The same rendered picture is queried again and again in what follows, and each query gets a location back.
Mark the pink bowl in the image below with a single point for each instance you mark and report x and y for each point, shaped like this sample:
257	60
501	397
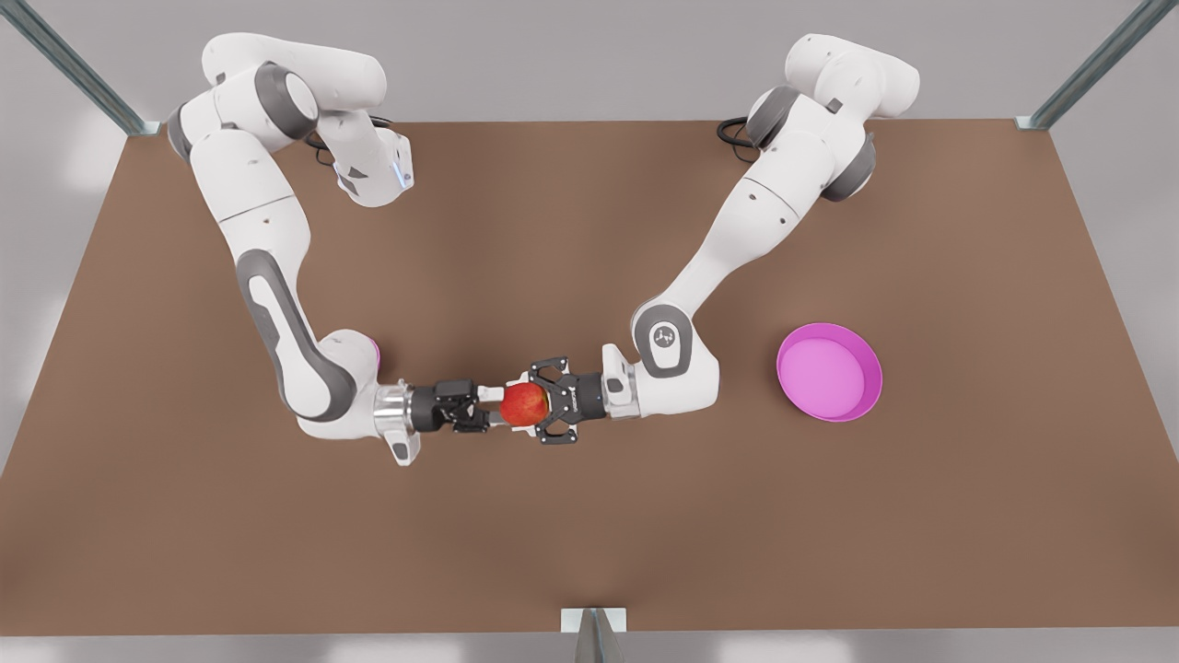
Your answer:
374	351

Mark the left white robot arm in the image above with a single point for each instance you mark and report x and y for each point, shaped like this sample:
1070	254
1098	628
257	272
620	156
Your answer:
764	203

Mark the pink plate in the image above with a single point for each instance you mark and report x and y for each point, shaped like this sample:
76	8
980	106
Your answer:
826	372

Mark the red apple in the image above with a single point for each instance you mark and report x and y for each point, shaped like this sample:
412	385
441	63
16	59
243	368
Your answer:
523	405

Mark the silver frame post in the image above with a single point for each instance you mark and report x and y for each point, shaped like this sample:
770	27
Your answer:
595	635
74	69
1091	66

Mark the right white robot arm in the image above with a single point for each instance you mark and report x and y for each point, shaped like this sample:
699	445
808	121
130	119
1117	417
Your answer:
267	212

